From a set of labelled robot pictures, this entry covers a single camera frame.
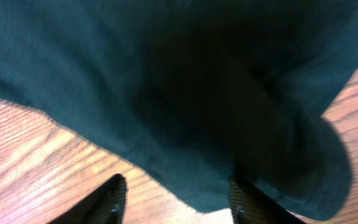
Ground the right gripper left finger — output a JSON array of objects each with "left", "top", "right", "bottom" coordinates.
[{"left": 49, "top": 174, "right": 127, "bottom": 224}]

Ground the black t-shirt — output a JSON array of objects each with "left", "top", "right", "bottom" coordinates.
[{"left": 0, "top": 0, "right": 358, "bottom": 220}]

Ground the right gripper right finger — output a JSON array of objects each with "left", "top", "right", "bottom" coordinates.
[{"left": 228, "top": 178, "right": 305, "bottom": 224}]

